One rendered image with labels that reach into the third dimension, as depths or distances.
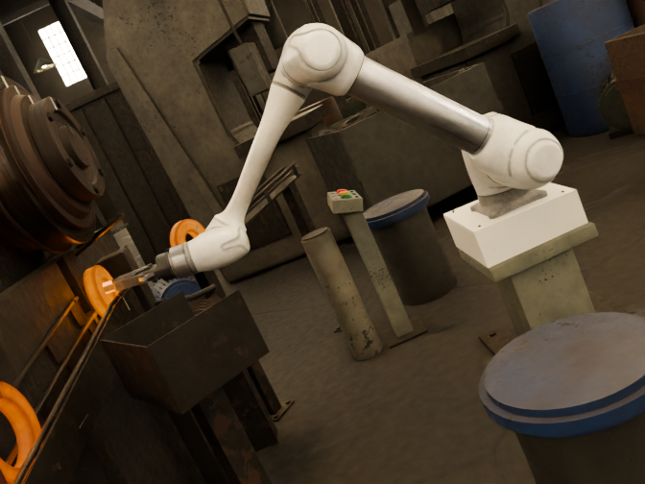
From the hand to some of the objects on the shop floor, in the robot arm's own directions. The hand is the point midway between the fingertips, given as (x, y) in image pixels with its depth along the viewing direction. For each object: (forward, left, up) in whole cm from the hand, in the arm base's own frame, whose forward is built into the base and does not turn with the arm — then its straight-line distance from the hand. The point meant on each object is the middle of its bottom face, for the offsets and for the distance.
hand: (103, 288), depth 179 cm
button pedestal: (-79, -63, -73) cm, 125 cm away
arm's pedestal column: (-118, -6, -70) cm, 137 cm away
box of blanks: (-144, -237, -73) cm, 286 cm away
